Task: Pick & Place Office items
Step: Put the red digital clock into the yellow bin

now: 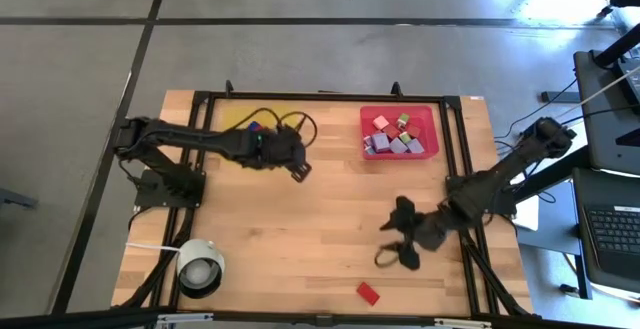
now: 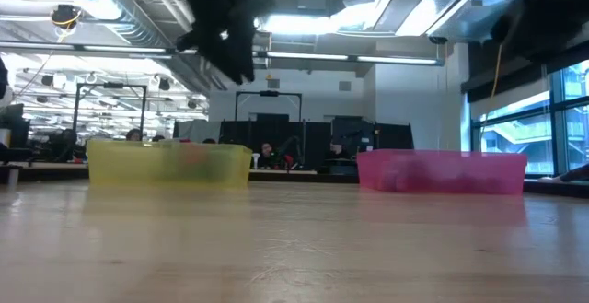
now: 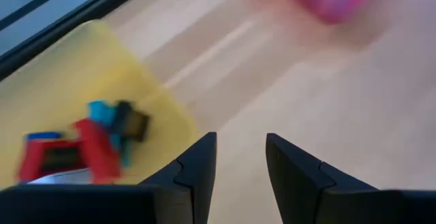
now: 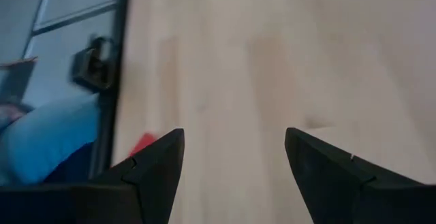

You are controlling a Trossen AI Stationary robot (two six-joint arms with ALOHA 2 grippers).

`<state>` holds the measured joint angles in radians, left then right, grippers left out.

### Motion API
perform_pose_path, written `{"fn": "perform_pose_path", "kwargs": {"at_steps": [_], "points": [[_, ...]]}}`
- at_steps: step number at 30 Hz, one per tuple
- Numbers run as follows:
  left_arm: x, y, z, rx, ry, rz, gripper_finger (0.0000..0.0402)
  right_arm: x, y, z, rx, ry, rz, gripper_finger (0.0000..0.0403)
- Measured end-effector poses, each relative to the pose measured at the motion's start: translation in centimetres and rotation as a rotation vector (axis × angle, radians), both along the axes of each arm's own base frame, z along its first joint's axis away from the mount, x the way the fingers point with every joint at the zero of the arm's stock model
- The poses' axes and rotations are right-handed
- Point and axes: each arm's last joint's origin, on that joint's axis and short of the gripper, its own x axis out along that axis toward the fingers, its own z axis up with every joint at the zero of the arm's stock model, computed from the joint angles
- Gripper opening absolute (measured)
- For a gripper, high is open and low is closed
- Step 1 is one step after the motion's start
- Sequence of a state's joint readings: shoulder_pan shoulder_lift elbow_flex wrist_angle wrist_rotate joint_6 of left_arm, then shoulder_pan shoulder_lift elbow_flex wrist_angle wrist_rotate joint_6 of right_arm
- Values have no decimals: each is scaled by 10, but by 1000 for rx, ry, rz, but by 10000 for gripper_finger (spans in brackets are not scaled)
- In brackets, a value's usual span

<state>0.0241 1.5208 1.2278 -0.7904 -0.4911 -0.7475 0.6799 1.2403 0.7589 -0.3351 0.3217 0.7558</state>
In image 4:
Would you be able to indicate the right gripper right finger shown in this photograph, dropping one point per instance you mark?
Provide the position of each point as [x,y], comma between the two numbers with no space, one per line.
[340,193]

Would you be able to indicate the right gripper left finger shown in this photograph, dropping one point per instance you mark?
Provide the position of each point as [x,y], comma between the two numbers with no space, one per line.
[150,186]

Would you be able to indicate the red rectangular case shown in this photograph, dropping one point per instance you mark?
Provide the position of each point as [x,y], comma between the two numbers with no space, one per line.
[143,142]

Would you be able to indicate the light blue cloth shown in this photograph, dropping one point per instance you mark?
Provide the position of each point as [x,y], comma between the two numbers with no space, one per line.
[44,139]

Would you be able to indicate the dark furniture panel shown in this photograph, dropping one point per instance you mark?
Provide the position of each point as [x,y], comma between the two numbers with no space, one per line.
[17,81]

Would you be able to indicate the black aluminium table frame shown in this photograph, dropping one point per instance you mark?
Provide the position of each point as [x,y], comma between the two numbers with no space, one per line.
[107,122]

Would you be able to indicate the black camera bracket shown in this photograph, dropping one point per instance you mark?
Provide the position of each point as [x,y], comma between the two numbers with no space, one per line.
[92,69]

